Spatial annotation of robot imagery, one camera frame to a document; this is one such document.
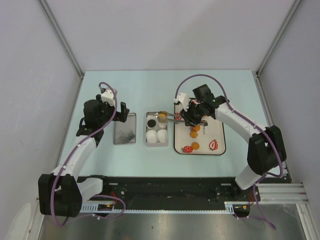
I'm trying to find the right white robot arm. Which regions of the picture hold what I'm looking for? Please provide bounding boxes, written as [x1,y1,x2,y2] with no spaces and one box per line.
[174,84,287,201]

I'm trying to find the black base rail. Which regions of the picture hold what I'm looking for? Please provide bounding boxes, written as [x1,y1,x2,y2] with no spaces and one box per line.
[49,174,261,216]

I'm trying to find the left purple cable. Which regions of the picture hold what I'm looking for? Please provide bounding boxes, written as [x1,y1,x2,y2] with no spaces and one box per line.
[51,81,127,226]

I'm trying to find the aluminium frame post left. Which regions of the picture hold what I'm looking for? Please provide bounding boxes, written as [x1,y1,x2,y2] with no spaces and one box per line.
[37,0,85,78]

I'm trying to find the white paper cup back-right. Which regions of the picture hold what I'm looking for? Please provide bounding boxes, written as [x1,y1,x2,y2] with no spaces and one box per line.
[157,116,167,129]

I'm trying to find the purple cable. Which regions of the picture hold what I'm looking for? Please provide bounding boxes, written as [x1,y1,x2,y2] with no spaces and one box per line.
[175,74,285,230]
[51,81,127,226]

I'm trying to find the black round cookie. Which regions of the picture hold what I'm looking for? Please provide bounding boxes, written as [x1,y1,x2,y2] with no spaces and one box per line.
[147,119,157,129]

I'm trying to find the tan round cookie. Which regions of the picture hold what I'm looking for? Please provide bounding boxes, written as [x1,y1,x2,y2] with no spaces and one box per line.
[157,113,167,122]

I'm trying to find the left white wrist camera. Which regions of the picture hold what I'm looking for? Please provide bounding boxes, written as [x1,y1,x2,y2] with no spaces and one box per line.
[100,87,118,106]

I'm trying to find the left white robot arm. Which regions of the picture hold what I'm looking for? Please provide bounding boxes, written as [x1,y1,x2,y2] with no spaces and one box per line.
[38,99,130,218]

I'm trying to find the silver tin lid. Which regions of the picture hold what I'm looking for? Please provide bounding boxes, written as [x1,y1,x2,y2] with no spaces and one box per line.
[113,113,137,145]

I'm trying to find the aluminium frame post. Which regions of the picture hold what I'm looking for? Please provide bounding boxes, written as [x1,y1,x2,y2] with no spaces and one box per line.
[37,0,85,78]
[256,0,303,76]

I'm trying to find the white paper cup front-right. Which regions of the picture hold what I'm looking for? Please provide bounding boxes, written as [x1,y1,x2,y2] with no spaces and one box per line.
[157,129,169,143]

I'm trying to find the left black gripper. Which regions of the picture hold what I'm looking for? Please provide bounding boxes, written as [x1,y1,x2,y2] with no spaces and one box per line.
[96,94,129,127]

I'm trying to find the white paper cup back-left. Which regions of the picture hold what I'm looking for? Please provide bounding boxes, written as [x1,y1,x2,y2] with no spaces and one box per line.
[146,115,158,129]

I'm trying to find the silver tin box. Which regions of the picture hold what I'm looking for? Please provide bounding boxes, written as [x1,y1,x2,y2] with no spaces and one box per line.
[144,111,169,148]

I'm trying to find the aluminium frame post right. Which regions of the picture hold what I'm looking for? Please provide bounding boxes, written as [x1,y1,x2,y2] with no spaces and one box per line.
[256,0,303,76]

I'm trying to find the brown round cookie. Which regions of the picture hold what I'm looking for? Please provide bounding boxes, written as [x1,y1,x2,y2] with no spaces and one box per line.
[193,125,201,132]

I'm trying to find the white paper cup front-left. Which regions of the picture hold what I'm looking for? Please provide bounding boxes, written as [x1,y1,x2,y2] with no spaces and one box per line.
[146,130,158,144]

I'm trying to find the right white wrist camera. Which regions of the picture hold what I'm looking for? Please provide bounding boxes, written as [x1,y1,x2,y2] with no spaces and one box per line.
[173,93,191,112]

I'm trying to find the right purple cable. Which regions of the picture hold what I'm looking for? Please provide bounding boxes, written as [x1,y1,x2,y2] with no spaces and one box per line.
[175,74,285,230]

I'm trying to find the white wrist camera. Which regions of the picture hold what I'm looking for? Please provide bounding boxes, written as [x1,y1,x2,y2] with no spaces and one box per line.
[100,87,118,106]
[173,93,191,112]

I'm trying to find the brown ridged cookie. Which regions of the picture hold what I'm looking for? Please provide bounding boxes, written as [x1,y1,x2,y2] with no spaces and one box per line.
[191,142,200,151]

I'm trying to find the metal tongs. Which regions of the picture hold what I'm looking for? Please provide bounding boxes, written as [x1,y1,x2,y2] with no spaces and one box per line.
[155,111,208,127]

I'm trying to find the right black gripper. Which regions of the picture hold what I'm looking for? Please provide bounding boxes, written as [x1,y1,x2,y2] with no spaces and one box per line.
[179,101,205,128]

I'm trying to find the strawberry pattern tray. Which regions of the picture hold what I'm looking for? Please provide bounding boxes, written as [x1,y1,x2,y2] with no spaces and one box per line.
[173,116,226,156]

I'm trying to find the orange flower cookie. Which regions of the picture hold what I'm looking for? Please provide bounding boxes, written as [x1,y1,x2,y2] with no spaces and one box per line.
[189,131,198,138]

